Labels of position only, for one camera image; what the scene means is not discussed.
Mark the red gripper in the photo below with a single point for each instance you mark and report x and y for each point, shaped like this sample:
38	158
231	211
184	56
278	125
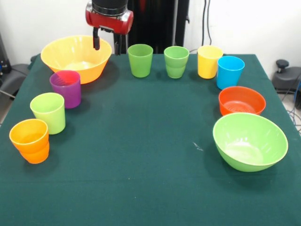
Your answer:
108	22

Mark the large orange bowl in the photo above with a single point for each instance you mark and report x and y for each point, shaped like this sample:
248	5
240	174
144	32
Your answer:
70	75

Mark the purple cup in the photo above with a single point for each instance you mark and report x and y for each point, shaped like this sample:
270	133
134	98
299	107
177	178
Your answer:
68	99

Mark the lime green cup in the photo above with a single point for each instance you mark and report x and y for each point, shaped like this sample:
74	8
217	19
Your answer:
51	120

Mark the grey black device base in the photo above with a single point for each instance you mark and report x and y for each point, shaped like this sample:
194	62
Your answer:
14	75
287	80

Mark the dark green tablecloth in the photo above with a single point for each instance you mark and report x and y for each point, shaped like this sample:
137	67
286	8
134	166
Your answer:
141	141

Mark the yellow cup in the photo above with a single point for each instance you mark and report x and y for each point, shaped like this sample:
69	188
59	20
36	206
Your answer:
207	68

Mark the black equipment box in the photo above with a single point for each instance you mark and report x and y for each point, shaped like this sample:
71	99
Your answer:
3	58

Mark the orange cup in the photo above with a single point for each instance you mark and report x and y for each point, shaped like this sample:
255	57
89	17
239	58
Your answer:
26	131
35	157

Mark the blue cup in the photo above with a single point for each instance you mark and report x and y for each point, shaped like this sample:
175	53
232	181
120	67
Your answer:
228	77

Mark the red bowl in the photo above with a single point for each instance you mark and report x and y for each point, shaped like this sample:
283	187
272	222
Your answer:
258	103

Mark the large green bowl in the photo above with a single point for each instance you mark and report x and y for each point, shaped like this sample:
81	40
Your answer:
247	162

